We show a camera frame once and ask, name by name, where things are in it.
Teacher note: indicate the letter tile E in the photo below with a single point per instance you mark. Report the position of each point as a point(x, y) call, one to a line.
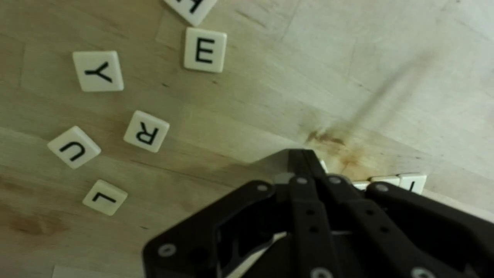
point(205, 50)

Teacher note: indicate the letter tile L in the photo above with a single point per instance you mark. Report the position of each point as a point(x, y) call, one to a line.
point(106, 198)

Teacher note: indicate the letter tile R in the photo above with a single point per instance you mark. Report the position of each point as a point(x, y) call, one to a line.
point(146, 132)

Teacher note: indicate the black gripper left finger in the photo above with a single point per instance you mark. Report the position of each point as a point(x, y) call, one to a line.
point(285, 223)

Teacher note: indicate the letter tile Y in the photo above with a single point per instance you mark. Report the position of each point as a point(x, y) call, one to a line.
point(98, 71)

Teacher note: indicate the letter tile U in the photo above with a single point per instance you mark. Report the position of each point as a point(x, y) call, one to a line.
point(75, 147)

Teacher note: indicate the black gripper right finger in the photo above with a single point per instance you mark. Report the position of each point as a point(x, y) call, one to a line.
point(415, 237)

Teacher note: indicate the letter tile H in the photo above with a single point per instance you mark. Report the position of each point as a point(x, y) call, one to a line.
point(192, 11)

